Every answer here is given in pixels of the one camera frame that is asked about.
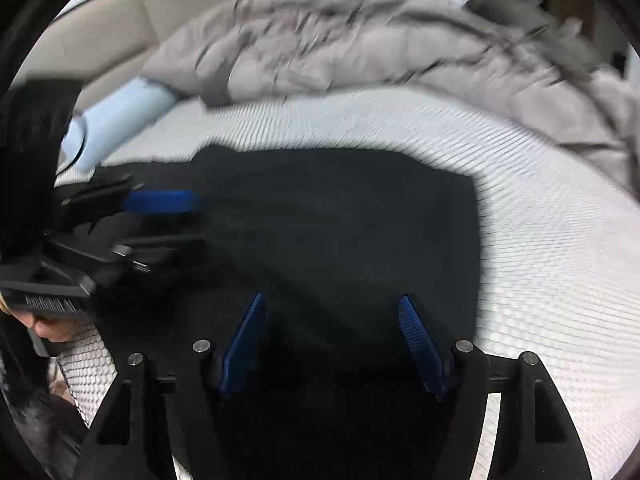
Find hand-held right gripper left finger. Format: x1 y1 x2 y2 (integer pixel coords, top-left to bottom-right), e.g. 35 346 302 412
72 292 268 480

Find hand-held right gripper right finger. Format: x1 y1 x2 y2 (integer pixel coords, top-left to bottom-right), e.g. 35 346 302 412
396 294 593 480

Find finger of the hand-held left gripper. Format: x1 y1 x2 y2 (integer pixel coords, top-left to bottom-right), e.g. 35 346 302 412
45 235 207 276
60 172 203 216

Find black pants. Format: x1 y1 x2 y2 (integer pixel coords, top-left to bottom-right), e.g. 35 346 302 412
55 145 483 480

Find person's left hand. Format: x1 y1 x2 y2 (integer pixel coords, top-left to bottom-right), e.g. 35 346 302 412
10 305 85 357

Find light blue pillow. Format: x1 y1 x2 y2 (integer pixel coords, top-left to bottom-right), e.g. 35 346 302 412
60 76 176 175

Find beige headboard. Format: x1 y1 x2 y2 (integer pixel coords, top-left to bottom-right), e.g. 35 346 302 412
10 0 261 111

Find white honeycomb mattress cover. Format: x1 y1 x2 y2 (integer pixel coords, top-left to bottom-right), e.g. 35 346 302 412
50 85 640 480

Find person's dark clothing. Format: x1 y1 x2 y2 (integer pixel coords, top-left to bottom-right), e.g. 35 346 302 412
0 345 88 466

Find grey puffy jacket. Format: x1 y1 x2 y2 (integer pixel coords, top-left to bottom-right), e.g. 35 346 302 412
142 0 640 196

